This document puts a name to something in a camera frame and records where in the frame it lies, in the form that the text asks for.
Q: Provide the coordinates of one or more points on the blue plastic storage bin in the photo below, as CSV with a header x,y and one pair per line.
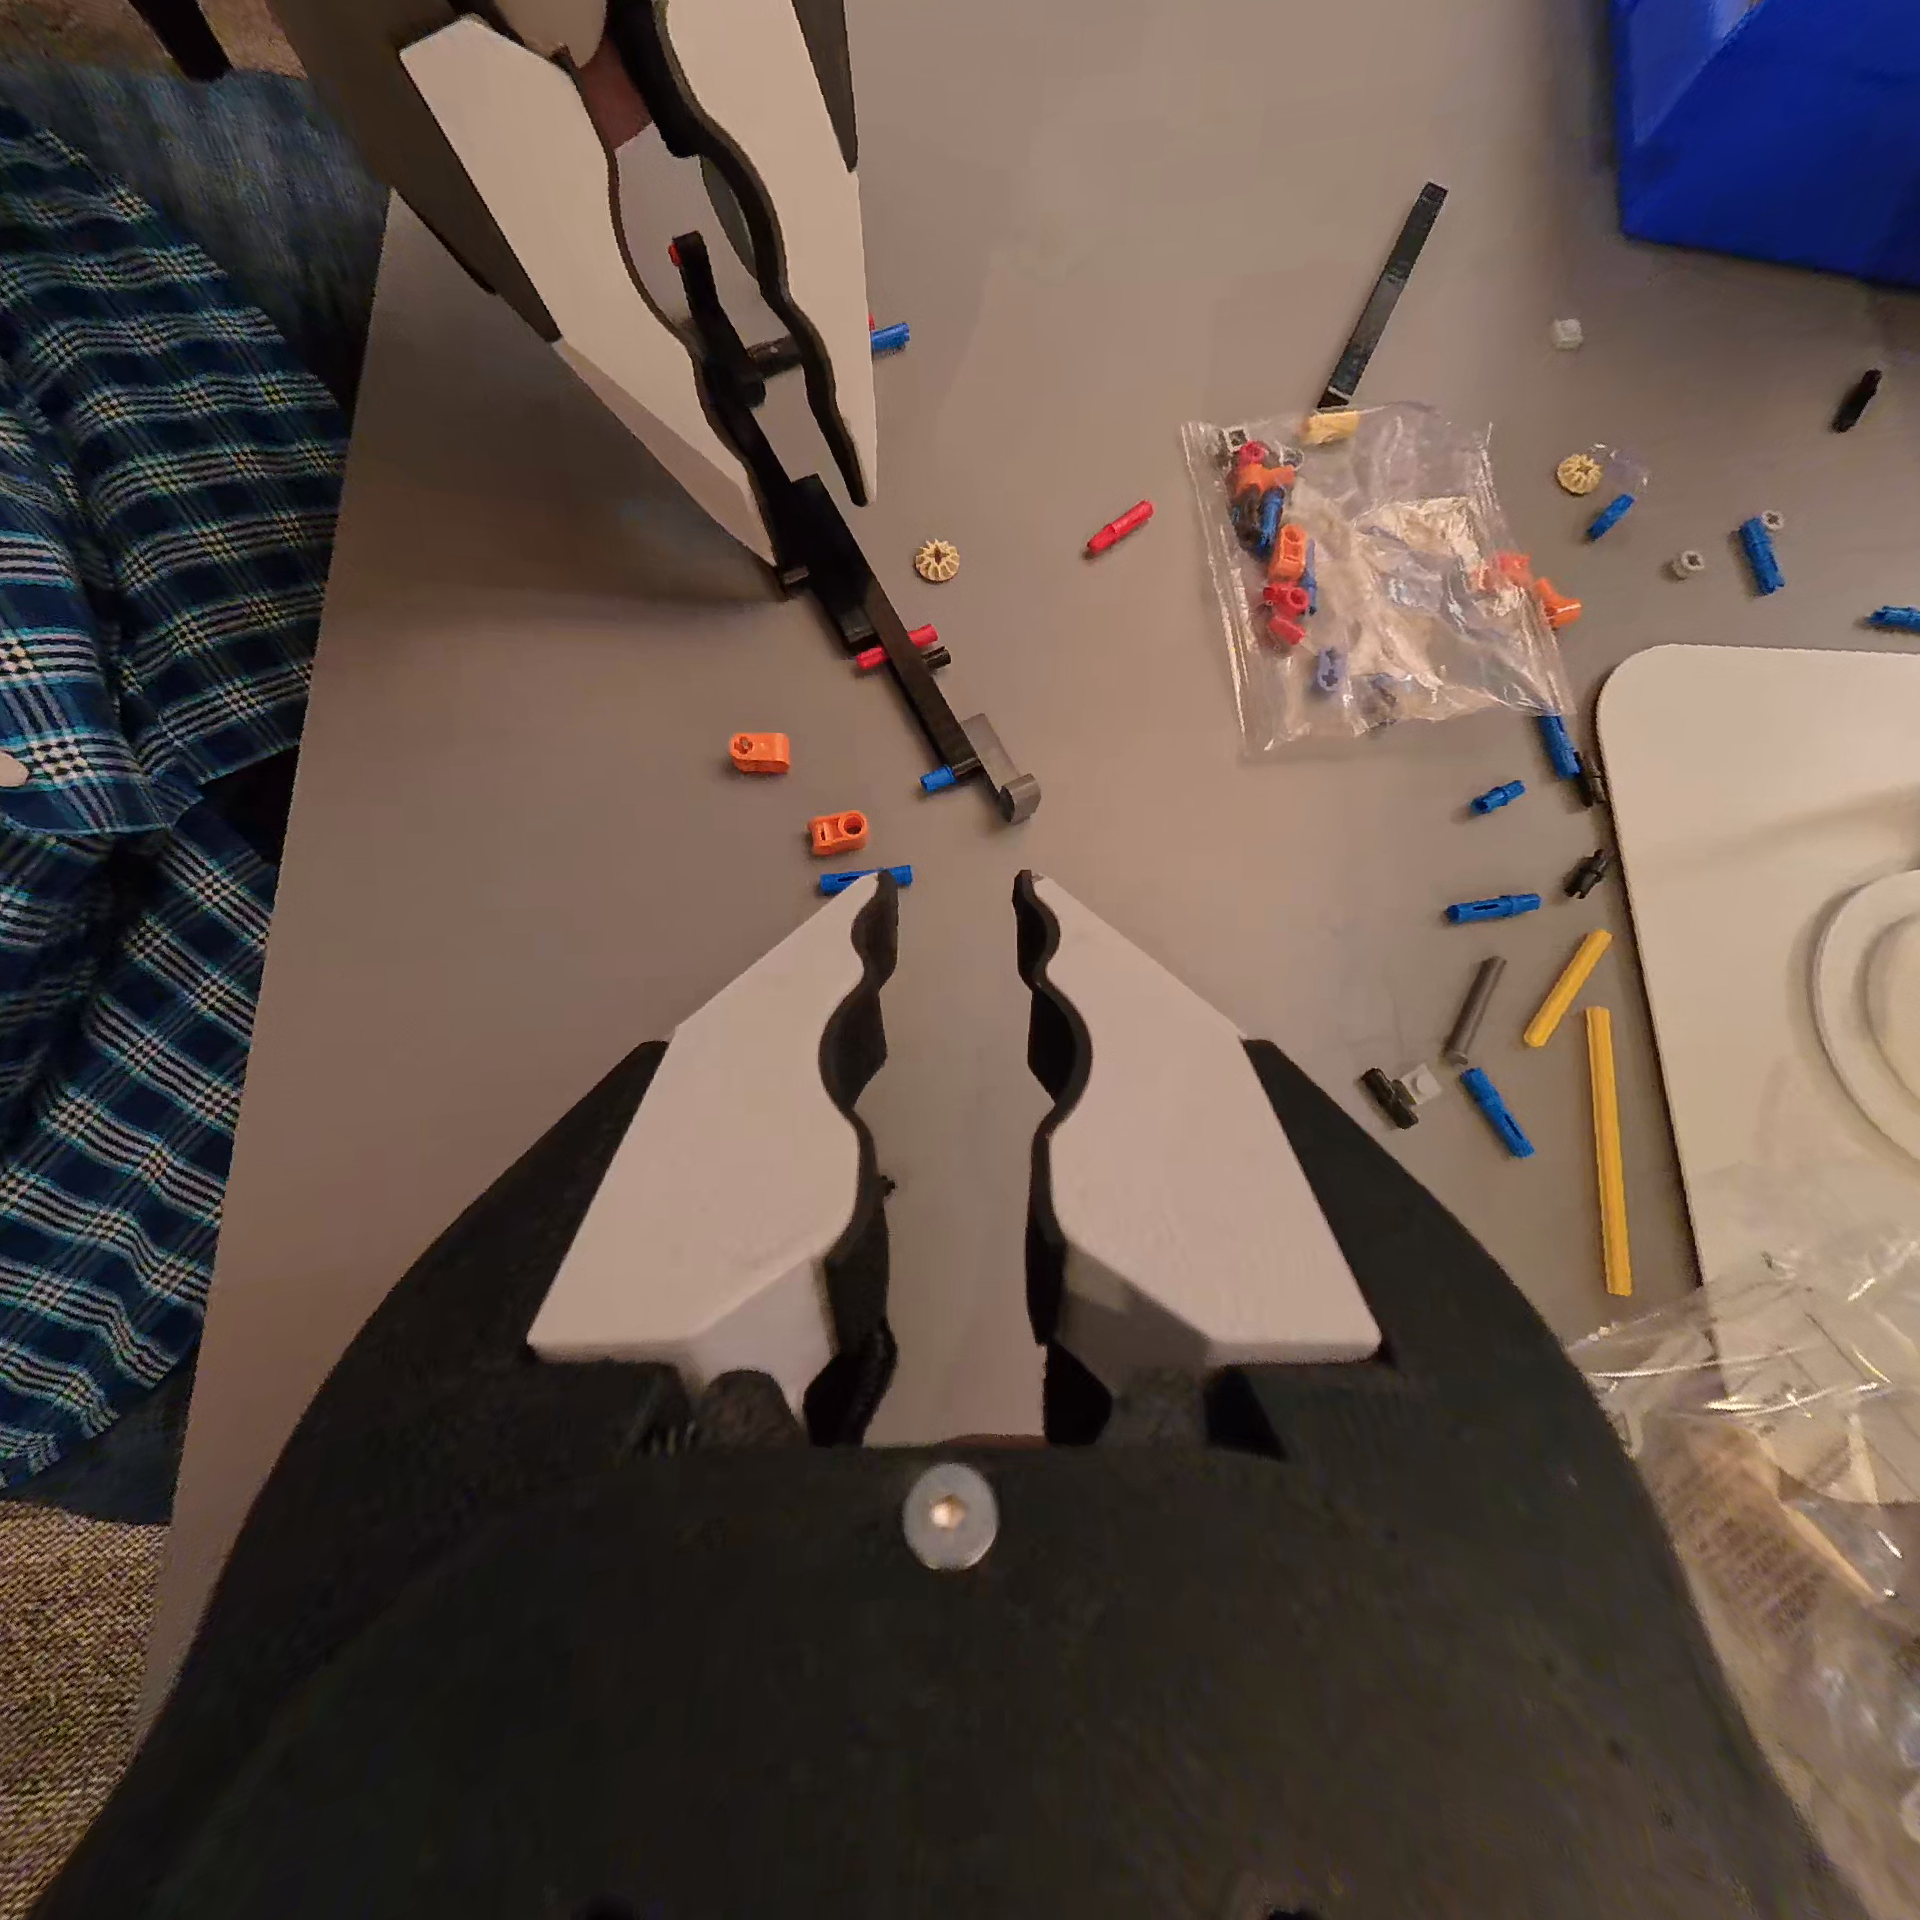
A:
x,y
1769,136

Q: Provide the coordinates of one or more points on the short yellow lego piece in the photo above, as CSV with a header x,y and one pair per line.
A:
x,y
1329,427

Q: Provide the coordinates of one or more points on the black lego technic assembly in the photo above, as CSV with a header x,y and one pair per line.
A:
x,y
840,579

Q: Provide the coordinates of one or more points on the person's torso plaid shirt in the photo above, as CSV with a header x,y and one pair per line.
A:
x,y
136,598

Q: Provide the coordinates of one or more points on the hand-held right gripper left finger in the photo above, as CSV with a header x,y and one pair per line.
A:
x,y
690,1201

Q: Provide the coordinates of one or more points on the orange lego connector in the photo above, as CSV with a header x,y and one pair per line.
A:
x,y
1557,602
835,835
1503,572
757,752

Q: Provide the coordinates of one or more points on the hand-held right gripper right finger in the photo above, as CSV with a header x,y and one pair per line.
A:
x,y
1215,1201

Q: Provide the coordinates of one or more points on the long black lego beam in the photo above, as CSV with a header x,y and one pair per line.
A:
x,y
1387,293

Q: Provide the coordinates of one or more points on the red lego pin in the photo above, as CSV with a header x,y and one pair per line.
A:
x,y
1120,531

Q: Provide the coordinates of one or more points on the dark grey lego L-beam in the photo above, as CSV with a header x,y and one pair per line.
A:
x,y
991,742

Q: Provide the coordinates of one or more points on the dark grey lego axle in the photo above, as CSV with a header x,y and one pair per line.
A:
x,y
1475,1012

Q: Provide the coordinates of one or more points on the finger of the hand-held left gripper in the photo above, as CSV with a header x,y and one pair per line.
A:
x,y
818,225
644,389

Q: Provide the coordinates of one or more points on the clear bag small lego parts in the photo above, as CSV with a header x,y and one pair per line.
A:
x,y
1395,598

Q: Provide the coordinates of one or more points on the long yellow lego axle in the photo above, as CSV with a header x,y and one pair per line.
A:
x,y
1608,1155

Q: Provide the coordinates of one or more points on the tan lego gear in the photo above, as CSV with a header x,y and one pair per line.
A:
x,y
938,561
1578,474

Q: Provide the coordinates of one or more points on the large empty clear plastic bag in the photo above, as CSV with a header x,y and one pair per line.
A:
x,y
1769,1499

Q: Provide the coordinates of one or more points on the person's left hand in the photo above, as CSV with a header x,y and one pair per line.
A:
x,y
617,89

